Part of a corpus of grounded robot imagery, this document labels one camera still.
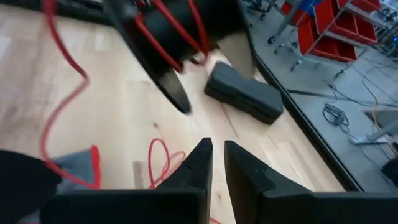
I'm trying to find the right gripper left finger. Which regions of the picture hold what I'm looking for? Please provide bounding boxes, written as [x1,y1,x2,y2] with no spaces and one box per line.
[40,137,214,224]

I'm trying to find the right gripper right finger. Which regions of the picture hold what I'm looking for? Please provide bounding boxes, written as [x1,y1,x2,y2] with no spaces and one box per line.
[224,140,398,224]

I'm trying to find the black plastic cord spool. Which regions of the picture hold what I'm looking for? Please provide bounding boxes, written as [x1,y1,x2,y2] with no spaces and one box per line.
[102,0,252,116]

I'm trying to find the red cord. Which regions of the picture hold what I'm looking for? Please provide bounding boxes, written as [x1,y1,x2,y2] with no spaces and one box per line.
[39,0,222,224]

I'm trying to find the black rounded plastic piece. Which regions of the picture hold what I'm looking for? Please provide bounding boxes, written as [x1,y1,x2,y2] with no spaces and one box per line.
[204,61,284,126]

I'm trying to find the black computer tower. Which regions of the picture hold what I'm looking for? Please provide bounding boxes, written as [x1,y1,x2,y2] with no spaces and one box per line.
[381,155,398,187]

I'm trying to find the wood-edged desk grey legs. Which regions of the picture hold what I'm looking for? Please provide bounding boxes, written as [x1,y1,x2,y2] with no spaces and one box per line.
[349,105,398,146]

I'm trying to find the black glove grey red cuff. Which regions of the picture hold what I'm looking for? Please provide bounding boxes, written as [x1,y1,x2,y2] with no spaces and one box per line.
[0,144,102,224]

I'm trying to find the metal shelf rack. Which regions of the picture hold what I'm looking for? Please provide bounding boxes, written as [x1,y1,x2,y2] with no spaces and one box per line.
[267,0,385,79]

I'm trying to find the red storage bin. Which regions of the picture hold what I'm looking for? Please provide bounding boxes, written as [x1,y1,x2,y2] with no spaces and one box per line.
[297,17,358,63]
[313,0,379,46]
[337,0,382,12]

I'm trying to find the blue storage bin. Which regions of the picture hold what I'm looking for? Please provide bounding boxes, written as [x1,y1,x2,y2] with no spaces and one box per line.
[298,0,324,15]

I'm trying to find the black coiled floor cable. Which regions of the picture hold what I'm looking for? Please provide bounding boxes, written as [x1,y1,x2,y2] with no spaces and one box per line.
[322,102,351,133]

